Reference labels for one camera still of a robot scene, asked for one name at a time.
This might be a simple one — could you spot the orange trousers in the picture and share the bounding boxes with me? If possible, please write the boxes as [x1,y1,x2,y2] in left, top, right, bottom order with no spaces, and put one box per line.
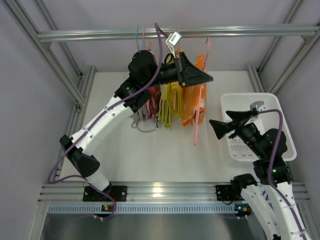
[181,51,208,128]

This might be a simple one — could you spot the pink hanger of orange trousers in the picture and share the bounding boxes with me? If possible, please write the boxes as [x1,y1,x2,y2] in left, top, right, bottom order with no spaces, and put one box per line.
[193,36,211,146]

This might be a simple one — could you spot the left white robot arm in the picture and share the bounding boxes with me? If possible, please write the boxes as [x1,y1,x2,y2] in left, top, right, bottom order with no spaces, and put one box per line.
[59,50,213,196]

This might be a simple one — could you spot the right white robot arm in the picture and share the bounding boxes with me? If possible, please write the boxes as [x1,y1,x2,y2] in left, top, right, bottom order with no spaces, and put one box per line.
[209,108,310,240]

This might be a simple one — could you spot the yellow trousers right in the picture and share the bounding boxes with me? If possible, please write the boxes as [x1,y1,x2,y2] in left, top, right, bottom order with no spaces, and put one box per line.
[169,82,184,120]

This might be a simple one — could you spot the yellow-green trousers left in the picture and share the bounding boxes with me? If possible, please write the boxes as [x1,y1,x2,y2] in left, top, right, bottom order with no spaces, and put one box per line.
[158,48,179,129]

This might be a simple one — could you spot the pink camouflage trousers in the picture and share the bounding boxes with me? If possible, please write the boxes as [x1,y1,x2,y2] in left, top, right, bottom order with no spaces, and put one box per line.
[146,86,161,120]

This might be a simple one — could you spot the blue hanger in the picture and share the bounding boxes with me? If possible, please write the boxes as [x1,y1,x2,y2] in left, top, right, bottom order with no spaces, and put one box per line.
[135,26,145,51]

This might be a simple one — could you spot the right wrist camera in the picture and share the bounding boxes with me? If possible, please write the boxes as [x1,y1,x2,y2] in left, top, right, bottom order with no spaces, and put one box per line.
[250,101,266,112]

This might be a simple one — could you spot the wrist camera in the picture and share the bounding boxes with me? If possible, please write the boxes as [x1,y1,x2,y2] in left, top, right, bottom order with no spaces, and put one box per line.
[250,101,266,112]
[165,31,182,58]

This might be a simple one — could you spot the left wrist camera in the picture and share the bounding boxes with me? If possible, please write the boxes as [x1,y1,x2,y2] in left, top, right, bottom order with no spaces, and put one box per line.
[165,31,182,58]

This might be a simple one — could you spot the grey trousers with drawstring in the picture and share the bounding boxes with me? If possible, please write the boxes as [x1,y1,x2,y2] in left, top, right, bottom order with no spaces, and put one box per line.
[130,104,158,134]

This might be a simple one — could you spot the slotted grey cable duct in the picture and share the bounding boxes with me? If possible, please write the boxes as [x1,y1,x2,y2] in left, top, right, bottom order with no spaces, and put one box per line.
[47,203,238,214]

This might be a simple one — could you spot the aluminium hanging rail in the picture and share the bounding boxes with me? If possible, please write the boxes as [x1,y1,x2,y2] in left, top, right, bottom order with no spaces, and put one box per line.
[37,23,320,43]

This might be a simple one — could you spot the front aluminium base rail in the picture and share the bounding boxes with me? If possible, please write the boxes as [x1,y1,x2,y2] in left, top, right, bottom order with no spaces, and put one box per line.
[37,181,310,204]

